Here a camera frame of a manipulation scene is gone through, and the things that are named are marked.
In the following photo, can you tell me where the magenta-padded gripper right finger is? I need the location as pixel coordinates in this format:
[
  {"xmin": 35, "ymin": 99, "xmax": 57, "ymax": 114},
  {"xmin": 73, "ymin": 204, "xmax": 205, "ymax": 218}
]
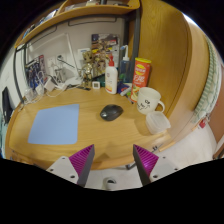
[{"xmin": 132, "ymin": 144, "xmax": 181, "ymax": 186}]

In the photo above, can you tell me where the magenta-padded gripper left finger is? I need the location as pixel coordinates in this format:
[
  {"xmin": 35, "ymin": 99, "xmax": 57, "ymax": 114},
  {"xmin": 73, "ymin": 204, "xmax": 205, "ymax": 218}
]
[{"xmin": 45, "ymin": 144, "xmax": 96, "ymax": 188}]

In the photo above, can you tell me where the black computer mouse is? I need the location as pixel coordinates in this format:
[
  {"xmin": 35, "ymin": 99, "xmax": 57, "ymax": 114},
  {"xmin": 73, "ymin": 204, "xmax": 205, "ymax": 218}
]
[{"xmin": 99, "ymin": 104, "xmax": 124, "ymax": 122}]

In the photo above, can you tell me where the light blue mouse pad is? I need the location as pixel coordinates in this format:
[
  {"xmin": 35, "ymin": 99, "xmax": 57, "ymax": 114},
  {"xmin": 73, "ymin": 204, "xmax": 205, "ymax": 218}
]
[{"xmin": 27, "ymin": 103, "xmax": 81, "ymax": 146}]

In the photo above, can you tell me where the clear plastic lidded container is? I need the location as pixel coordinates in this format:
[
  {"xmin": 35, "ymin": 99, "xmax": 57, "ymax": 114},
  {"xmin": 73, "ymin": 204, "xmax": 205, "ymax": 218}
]
[{"xmin": 145, "ymin": 111, "xmax": 172, "ymax": 135}]

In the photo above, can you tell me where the white mug with face print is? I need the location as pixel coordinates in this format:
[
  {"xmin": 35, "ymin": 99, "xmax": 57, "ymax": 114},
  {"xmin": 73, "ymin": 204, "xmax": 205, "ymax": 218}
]
[{"xmin": 136, "ymin": 87, "xmax": 166, "ymax": 116}]

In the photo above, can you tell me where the white power strip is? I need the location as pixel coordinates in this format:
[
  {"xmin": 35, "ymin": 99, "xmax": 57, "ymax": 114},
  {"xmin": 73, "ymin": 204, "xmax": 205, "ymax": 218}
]
[{"xmin": 54, "ymin": 83, "xmax": 68, "ymax": 92}]

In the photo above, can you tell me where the large white power adapter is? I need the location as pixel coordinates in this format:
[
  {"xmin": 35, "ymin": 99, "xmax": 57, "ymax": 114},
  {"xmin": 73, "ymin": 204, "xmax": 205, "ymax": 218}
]
[{"xmin": 43, "ymin": 78, "xmax": 56, "ymax": 93}]

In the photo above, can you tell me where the red orange chips can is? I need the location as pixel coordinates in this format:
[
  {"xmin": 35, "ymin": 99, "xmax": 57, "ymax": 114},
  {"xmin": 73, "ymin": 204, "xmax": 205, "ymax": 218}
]
[{"xmin": 130, "ymin": 57, "xmax": 152, "ymax": 103}]

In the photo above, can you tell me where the clear plastic jar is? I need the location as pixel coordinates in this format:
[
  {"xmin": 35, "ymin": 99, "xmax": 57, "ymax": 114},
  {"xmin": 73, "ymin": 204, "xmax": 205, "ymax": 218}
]
[{"xmin": 24, "ymin": 88, "xmax": 36, "ymax": 102}]

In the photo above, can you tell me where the white lotion bottle red pump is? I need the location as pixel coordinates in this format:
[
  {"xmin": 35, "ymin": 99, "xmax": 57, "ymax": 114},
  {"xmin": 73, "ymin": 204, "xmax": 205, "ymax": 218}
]
[{"xmin": 104, "ymin": 54, "xmax": 119, "ymax": 95}]

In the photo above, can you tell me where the black bag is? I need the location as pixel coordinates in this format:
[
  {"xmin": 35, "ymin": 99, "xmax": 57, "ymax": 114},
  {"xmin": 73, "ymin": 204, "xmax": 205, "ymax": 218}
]
[{"xmin": 1, "ymin": 86, "xmax": 14, "ymax": 124}]

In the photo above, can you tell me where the green striped cloth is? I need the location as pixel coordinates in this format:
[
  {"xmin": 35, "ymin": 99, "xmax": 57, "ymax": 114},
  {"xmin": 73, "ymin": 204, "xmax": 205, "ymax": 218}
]
[{"xmin": 194, "ymin": 36, "xmax": 224, "ymax": 125}]

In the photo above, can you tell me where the blue model kit box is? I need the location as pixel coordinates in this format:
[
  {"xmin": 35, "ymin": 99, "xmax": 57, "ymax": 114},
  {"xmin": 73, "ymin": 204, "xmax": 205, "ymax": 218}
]
[{"xmin": 24, "ymin": 54, "xmax": 47, "ymax": 91}]

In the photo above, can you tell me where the colourful picture box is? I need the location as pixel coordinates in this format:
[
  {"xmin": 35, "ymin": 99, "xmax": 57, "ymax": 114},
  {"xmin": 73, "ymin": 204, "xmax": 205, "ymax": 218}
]
[{"xmin": 91, "ymin": 33, "xmax": 120, "ymax": 64}]

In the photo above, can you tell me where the wooden shelf unit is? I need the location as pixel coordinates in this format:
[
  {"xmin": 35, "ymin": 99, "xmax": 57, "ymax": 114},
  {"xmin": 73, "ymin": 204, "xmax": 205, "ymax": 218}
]
[{"xmin": 14, "ymin": 0, "xmax": 141, "ymax": 48}]

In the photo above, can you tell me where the white wall socket black plug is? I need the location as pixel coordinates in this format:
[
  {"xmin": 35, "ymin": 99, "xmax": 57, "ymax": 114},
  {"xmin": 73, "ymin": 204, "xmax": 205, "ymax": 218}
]
[{"xmin": 54, "ymin": 53, "xmax": 68, "ymax": 68}]

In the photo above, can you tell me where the white wall panel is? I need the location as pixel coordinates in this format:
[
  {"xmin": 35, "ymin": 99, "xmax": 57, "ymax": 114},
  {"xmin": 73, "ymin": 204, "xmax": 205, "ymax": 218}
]
[{"xmin": 77, "ymin": 47, "xmax": 91, "ymax": 61}]

